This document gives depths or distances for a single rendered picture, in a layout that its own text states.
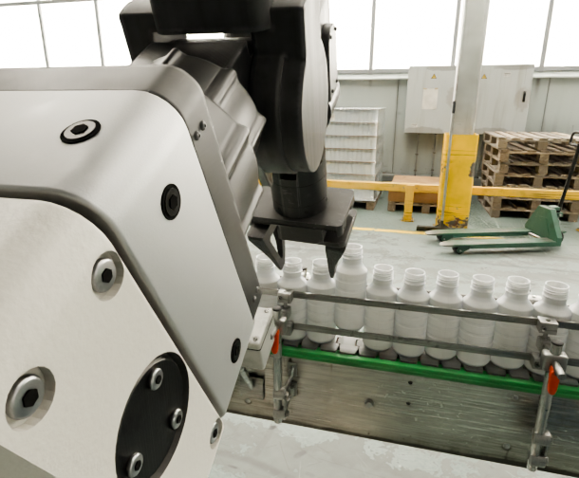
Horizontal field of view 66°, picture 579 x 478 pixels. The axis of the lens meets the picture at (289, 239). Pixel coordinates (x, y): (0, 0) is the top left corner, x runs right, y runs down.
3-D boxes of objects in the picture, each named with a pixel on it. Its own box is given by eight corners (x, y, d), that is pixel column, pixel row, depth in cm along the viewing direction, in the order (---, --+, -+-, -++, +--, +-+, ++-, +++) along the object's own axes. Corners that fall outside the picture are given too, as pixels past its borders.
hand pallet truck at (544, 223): (547, 235, 498) (567, 129, 463) (581, 251, 447) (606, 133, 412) (422, 239, 485) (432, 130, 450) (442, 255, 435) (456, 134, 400)
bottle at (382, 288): (364, 335, 92) (368, 260, 87) (393, 339, 90) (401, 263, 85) (360, 350, 86) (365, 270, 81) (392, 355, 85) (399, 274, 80)
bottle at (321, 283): (302, 333, 92) (301, 258, 88) (327, 327, 95) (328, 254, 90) (313, 347, 87) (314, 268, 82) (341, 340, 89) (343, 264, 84)
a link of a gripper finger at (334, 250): (301, 249, 55) (294, 187, 49) (358, 257, 53) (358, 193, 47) (284, 288, 51) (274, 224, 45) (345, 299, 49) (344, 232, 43)
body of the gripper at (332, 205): (267, 193, 51) (258, 136, 46) (355, 203, 48) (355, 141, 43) (246, 229, 47) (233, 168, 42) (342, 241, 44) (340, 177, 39)
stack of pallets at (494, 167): (475, 197, 692) (483, 130, 661) (551, 201, 665) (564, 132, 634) (486, 217, 576) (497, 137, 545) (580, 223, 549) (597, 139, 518)
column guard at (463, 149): (466, 225, 538) (477, 133, 505) (469, 233, 507) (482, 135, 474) (432, 223, 548) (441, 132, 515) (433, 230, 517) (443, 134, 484)
